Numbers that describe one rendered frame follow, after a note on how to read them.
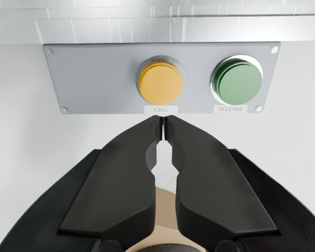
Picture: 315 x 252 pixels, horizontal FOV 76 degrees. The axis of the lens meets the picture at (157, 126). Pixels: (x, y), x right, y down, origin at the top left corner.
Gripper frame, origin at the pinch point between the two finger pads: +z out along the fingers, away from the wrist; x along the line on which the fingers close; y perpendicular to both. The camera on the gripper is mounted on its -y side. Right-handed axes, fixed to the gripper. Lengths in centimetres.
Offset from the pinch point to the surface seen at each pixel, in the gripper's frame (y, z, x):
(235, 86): 0.1, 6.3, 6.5
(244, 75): -0.8, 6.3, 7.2
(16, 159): 17.7, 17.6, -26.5
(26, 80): 2.9, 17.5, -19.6
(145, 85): 0.0, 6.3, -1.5
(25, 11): -5.8, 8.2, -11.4
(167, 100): 1.5, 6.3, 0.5
